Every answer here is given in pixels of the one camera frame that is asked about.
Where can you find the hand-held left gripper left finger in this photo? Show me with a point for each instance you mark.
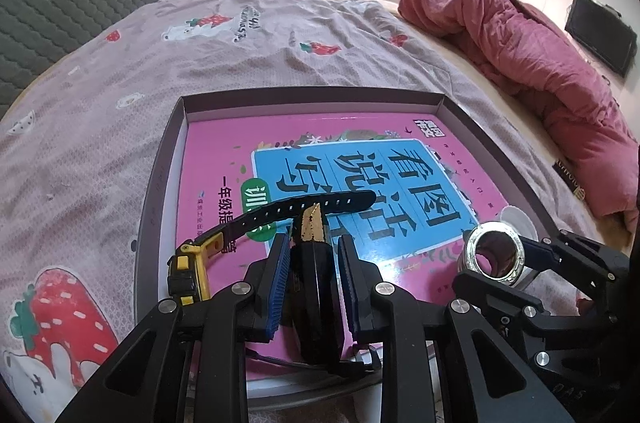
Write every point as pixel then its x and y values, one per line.
pixel 280 288

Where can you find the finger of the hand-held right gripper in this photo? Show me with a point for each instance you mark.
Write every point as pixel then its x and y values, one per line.
pixel 575 258
pixel 505 308

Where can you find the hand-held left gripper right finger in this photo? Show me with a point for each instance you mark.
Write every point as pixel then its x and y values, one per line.
pixel 347 288

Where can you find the black and yellow wristwatch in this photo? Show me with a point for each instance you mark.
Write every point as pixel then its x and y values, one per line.
pixel 190 273

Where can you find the dark cardboard box tray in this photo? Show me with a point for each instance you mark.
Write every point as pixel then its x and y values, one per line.
pixel 165 183

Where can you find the white ribbed bottle cap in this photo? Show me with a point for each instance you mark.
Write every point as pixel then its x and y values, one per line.
pixel 515 217

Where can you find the dark flat box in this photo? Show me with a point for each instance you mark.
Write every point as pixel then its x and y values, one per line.
pixel 569 178

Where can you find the pink and blue book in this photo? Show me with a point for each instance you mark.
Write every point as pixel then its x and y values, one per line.
pixel 225 163

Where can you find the beige bed sheet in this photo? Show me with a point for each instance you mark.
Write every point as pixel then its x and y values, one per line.
pixel 465 68

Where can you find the pink quilt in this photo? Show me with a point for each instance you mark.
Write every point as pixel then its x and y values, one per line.
pixel 525 43

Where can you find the black television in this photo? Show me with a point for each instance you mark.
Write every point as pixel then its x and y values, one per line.
pixel 600 33

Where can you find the strawberry printed bedsheet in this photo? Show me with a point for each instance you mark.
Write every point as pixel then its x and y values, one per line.
pixel 100 103

